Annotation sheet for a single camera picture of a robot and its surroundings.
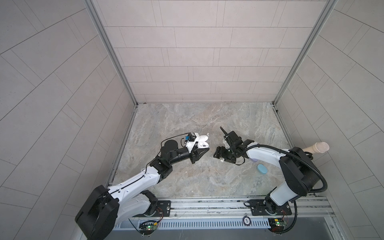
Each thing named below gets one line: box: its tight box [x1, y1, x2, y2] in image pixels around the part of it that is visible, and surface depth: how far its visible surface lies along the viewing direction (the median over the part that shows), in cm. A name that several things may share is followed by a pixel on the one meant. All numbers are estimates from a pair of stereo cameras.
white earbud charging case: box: [197, 135, 209, 149], surface depth 71 cm
